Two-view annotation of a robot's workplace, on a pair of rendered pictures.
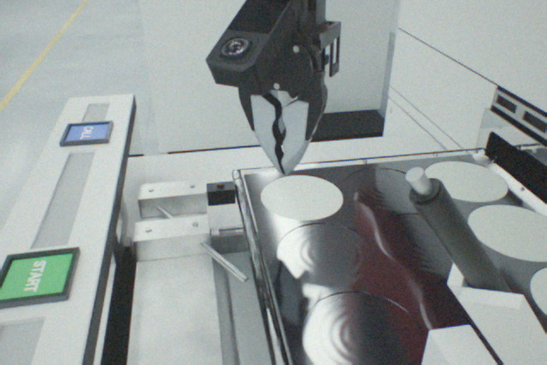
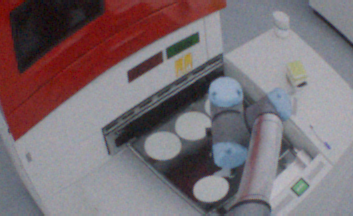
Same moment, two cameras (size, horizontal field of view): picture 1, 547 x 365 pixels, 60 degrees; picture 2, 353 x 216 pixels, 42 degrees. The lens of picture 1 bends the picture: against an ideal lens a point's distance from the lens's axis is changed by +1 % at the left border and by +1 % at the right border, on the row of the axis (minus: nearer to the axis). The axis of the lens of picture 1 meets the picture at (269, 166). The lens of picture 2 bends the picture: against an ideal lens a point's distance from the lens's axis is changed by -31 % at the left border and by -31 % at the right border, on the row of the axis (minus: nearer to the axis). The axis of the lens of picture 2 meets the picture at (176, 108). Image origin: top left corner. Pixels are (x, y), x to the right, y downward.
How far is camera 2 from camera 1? 165 cm
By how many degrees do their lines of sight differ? 82
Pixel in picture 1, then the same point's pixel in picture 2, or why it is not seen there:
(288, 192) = (211, 193)
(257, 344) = not seen: hidden behind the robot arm
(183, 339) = (281, 182)
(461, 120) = (91, 156)
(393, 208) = (201, 161)
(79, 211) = (278, 203)
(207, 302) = not seen: hidden behind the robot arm
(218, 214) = not seen: outside the picture
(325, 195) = (206, 183)
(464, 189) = (171, 144)
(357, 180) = (186, 178)
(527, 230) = (191, 123)
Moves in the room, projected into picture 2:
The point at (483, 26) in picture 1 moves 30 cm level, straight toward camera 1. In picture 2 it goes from (82, 123) to (190, 113)
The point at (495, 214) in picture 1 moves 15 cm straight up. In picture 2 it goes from (186, 132) to (183, 96)
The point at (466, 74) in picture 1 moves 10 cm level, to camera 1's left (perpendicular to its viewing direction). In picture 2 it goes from (83, 143) to (97, 167)
